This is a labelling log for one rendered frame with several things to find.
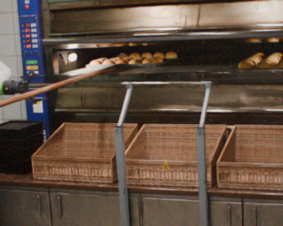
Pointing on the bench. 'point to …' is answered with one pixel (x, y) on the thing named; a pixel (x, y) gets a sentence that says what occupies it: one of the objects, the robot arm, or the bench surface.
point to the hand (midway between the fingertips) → (44, 87)
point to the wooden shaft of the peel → (49, 88)
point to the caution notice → (38, 107)
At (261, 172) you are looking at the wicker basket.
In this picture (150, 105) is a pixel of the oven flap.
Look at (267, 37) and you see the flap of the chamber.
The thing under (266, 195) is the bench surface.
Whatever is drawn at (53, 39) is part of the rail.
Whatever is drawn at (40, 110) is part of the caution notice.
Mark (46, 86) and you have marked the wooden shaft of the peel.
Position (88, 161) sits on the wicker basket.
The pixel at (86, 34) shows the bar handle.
